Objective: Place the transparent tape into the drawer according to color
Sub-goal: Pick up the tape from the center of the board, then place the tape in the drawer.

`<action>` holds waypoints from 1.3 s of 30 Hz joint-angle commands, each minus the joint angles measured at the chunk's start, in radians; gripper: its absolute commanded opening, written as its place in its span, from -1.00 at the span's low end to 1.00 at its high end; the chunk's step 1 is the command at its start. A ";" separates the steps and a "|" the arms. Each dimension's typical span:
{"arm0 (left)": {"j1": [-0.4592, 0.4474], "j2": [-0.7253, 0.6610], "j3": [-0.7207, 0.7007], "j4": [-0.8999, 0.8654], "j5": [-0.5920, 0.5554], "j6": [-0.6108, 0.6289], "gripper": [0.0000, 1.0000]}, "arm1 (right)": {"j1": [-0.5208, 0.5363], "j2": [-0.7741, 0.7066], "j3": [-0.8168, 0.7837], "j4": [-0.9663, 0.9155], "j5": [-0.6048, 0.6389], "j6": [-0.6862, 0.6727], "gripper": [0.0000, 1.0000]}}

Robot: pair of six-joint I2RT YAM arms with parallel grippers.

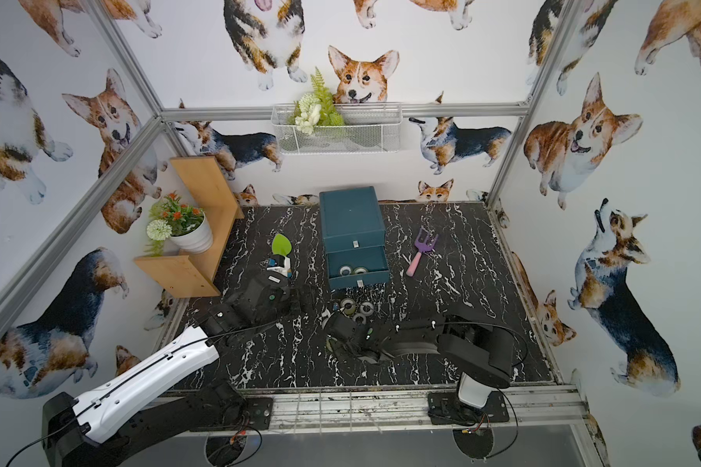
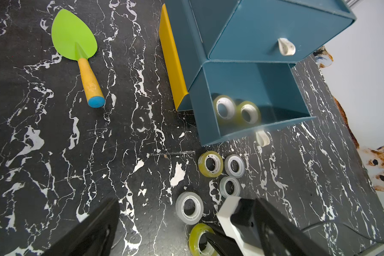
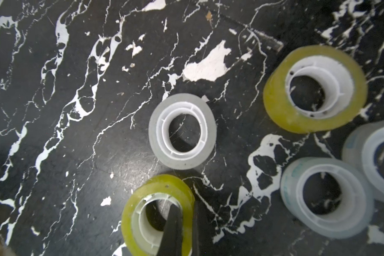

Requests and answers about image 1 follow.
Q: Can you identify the yellow tape roll top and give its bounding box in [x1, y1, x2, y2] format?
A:
[340, 298, 358, 316]

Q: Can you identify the teal drawer cabinet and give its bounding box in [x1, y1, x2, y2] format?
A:
[319, 186, 391, 290]

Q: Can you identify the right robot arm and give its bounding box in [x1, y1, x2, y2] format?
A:
[323, 309, 526, 409]

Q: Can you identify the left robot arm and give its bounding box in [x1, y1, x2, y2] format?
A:
[36, 270, 317, 466]

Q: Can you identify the clear tape roll upper right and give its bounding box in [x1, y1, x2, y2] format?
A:
[358, 302, 376, 316]

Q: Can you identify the wooden shelf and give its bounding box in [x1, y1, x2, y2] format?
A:
[134, 157, 243, 299]

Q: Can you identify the purple pink garden fork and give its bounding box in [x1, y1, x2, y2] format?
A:
[405, 228, 438, 277]

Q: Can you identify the white flower pot plant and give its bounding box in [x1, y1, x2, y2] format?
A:
[145, 192, 213, 256]

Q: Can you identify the green white artificial plant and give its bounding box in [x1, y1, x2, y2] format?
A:
[288, 68, 345, 135]

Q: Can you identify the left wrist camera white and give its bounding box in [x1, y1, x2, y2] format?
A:
[267, 254, 292, 278]

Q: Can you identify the green trowel yellow handle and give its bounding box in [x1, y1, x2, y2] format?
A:
[271, 233, 292, 257]

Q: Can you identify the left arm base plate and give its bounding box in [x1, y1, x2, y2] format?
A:
[190, 397, 275, 433]

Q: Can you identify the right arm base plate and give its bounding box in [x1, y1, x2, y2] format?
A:
[426, 391, 510, 427]

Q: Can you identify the white wire basket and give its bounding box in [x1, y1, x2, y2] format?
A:
[271, 103, 403, 155]

